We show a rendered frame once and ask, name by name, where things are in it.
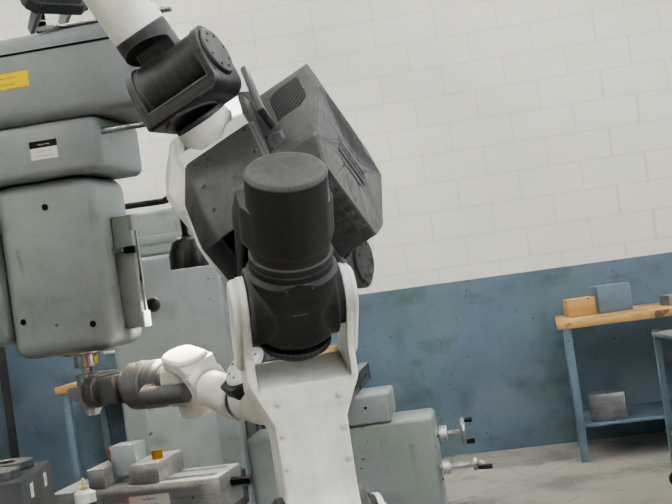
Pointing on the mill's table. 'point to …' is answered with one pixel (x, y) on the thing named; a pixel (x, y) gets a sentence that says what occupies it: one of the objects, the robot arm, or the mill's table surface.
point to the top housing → (63, 78)
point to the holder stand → (26, 481)
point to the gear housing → (67, 151)
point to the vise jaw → (172, 462)
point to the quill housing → (63, 266)
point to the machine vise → (185, 482)
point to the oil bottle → (85, 494)
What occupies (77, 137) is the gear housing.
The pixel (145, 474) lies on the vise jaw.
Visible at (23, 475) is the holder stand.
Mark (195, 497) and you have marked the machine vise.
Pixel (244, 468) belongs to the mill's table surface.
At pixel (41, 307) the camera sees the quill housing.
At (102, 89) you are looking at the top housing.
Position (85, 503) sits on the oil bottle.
